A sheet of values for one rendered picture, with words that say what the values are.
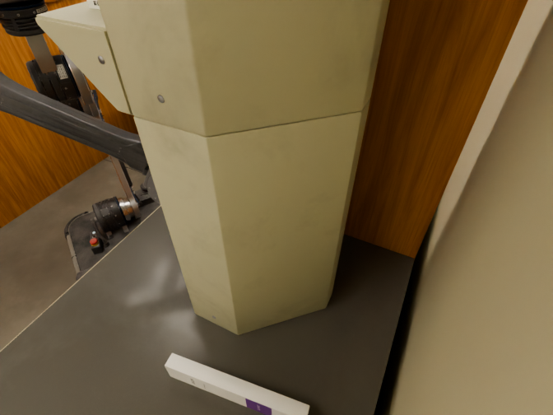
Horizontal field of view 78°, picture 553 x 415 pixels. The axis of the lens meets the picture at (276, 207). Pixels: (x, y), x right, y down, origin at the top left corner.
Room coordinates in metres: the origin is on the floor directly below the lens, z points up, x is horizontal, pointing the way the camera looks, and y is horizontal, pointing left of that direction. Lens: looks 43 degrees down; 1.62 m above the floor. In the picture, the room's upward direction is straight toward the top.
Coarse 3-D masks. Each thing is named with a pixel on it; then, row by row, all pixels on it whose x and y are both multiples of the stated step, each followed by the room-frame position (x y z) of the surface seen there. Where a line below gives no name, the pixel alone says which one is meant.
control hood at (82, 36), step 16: (48, 16) 0.43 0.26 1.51; (64, 16) 0.43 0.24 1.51; (80, 16) 0.43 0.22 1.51; (96, 16) 0.43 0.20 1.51; (48, 32) 0.43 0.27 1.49; (64, 32) 0.42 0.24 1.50; (80, 32) 0.40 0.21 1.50; (96, 32) 0.39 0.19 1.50; (64, 48) 0.42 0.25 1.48; (80, 48) 0.41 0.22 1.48; (96, 48) 0.40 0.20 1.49; (80, 64) 0.41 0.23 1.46; (96, 64) 0.40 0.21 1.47; (112, 64) 0.39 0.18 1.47; (96, 80) 0.41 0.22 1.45; (112, 80) 0.39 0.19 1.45; (112, 96) 0.40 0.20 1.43; (128, 112) 0.39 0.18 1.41
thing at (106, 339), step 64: (128, 256) 0.54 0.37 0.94; (384, 256) 0.54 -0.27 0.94; (64, 320) 0.37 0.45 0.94; (128, 320) 0.37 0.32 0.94; (192, 320) 0.37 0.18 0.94; (320, 320) 0.37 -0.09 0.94; (384, 320) 0.37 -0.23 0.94; (0, 384) 0.24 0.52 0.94; (64, 384) 0.24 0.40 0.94; (128, 384) 0.24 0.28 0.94; (256, 384) 0.24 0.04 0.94; (320, 384) 0.24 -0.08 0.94
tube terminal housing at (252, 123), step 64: (128, 0) 0.37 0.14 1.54; (192, 0) 0.34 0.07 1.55; (256, 0) 0.36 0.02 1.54; (320, 0) 0.38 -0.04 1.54; (384, 0) 0.41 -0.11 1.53; (128, 64) 0.38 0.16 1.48; (192, 64) 0.34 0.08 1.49; (256, 64) 0.36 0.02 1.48; (320, 64) 0.38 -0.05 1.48; (192, 128) 0.34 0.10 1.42; (256, 128) 0.36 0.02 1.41; (320, 128) 0.38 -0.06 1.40; (192, 192) 0.35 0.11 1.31; (256, 192) 0.35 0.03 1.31; (320, 192) 0.38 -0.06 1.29; (192, 256) 0.37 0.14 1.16; (256, 256) 0.35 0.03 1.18; (320, 256) 0.39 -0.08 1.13; (256, 320) 0.35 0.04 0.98
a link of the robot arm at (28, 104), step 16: (0, 80) 0.60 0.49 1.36; (0, 96) 0.58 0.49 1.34; (16, 96) 0.58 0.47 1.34; (32, 96) 0.60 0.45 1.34; (16, 112) 0.58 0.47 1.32; (32, 112) 0.58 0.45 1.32; (48, 112) 0.58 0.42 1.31; (64, 112) 0.59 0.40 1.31; (80, 112) 0.62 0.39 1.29; (48, 128) 0.57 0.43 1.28; (64, 128) 0.57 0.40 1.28; (80, 128) 0.57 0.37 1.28; (96, 128) 0.58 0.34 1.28; (112, 128) 0.60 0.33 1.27; (96, 144) 0.57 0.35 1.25; (112, 144) 0.57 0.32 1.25; (128, 144) 0.58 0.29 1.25; (128, 160) 0.56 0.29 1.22; (144, 160) 0.57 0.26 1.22
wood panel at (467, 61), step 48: (432, 0) 0.59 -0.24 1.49; (480, 0) 0.56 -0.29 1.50; (384, 48) 0.62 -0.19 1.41; (432, 48) 0.58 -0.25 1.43; (480, 48) 0.55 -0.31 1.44; (384, 96) 0.61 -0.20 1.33; (432, 96) 0.57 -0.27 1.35; (480, 96) 0.54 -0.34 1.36; (384, 144) 0.60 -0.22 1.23; (432, 144) 0.56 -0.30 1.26; (384, 192) 0.59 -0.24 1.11; (432, 192) 0.55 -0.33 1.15; (384, 240) 0.57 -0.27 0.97
